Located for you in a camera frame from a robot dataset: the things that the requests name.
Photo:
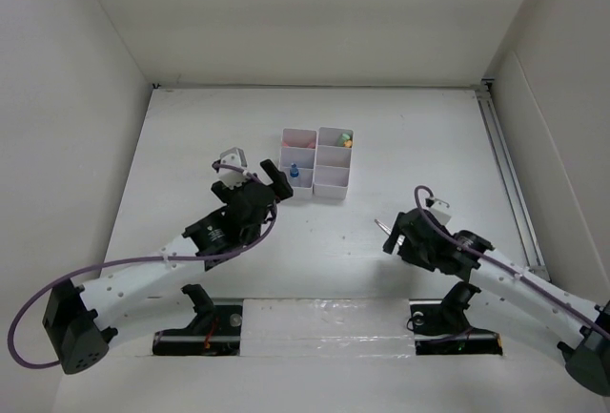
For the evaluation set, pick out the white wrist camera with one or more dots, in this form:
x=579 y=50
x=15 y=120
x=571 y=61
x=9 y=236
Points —
x=231 y=167
x=439 y=208

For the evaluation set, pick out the aluminium rail right side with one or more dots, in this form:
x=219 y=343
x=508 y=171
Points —
x=526 y=233

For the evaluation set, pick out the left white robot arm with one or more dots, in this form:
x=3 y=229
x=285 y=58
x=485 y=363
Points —
x=162 y=294

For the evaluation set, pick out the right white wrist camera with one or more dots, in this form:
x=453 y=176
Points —
x=439 y=208

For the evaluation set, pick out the blue capped glue bottle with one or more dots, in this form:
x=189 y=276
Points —
x=294 y=175

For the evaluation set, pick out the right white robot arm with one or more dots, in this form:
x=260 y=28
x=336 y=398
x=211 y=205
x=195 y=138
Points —
x=493 y=295

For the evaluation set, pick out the white compartment organizer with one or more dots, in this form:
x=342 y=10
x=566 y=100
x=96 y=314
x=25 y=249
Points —
x=305 y=161
x=332 y=164

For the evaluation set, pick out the black handled scissors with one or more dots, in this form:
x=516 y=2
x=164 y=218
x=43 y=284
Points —
x=383 y=227

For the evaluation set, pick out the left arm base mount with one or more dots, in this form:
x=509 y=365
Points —
x=214 y=330

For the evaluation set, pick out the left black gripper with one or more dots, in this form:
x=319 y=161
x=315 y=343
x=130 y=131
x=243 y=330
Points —
x=282 y=191

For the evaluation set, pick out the right white compartment organizer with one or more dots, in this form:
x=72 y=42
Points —
x=332 y=164

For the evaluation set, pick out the left white compartment organizer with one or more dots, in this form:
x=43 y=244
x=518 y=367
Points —
x=305 y=161

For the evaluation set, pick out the red highlighter pen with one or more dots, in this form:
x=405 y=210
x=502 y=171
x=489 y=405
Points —
x=299 y=141

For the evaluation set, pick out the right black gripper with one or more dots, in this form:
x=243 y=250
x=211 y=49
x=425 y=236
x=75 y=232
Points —
x=404 y=250

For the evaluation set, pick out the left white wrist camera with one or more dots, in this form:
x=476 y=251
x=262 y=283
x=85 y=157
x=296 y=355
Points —
x=231 y=167

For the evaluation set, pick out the green capped correction tape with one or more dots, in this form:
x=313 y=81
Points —
x=342 y=138

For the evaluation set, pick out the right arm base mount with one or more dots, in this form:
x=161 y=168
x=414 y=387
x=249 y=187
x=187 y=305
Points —
x=440 y=327

